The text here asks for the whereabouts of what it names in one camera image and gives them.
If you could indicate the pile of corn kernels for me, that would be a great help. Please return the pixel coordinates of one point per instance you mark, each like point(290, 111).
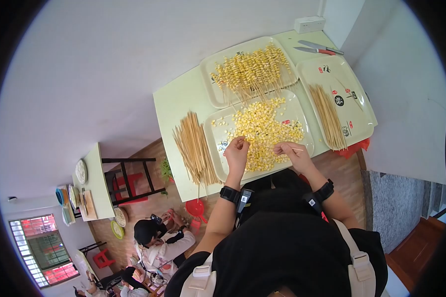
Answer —
point(264, 130)

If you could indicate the person's legs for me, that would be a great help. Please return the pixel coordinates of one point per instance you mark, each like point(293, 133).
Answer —
point(278, 193)

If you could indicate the person's right hand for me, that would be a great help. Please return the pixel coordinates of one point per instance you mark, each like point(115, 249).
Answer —
point(299, 159)

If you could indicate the person's right thumb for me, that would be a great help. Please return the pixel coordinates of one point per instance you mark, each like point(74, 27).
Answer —
point(278, 149)

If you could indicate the large pile of bamboo sticks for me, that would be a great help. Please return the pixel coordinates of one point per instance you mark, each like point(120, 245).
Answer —
point(195, 148)

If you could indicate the person's left fingers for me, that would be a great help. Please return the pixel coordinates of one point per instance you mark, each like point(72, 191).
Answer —
point(232, 142)

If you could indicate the barred window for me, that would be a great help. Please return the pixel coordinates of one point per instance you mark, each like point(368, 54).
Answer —
point(44, 248)

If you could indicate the green round basket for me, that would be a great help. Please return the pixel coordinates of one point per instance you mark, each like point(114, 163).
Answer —
point(117, 230)

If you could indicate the cream tray with printed marks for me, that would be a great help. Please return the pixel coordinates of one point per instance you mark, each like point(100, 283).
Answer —
point(351, 118)

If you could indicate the person's left hand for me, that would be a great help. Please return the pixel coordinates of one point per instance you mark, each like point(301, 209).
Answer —
point(236, 159)

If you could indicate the person's left thumb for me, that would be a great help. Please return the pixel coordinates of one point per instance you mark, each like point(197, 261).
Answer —
point(245, 146)

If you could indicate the wooden staircase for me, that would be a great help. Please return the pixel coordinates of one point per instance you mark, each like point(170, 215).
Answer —
point(420, 245)

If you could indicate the red plastic strainer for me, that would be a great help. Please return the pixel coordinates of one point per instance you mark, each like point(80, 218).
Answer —
point(195, 208)

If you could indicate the cream tray with loose kernels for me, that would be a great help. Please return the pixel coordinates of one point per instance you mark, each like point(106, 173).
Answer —
point(215, 148)

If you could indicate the small red stool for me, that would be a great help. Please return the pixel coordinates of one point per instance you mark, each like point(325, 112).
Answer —
point(103, 258)

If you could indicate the small bundle of bamboo sticks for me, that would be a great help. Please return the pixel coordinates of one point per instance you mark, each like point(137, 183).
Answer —
point(327, 115)

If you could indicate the green leafy vegetables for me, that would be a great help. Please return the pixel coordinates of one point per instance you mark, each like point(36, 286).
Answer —
point(166, 170)

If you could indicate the black frame with red stool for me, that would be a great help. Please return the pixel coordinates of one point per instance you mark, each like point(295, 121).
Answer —
point(130, 185)

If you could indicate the white wall socket box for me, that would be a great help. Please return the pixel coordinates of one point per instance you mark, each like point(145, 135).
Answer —
point(309, 24)

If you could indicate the side table with dishes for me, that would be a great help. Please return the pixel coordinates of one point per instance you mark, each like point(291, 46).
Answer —
point(96, 185)

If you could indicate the person's body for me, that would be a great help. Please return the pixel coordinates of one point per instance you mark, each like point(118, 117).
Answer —
point(282, 252)

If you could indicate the person's right fingers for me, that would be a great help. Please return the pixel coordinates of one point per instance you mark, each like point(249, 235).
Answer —
point(289, 146)

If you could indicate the pile of corn skewers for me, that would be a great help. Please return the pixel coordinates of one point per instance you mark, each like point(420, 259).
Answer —
point(251, 70)

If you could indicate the cream tray with corn skewers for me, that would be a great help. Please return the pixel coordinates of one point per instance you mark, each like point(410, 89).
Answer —
point(210, 70)

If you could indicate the red plastic bag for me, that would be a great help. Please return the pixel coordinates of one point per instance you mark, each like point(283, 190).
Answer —
point(353, 149)

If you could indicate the black wrist band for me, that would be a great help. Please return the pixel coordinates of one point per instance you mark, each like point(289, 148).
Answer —
point(324, 190)
point(229, 193)

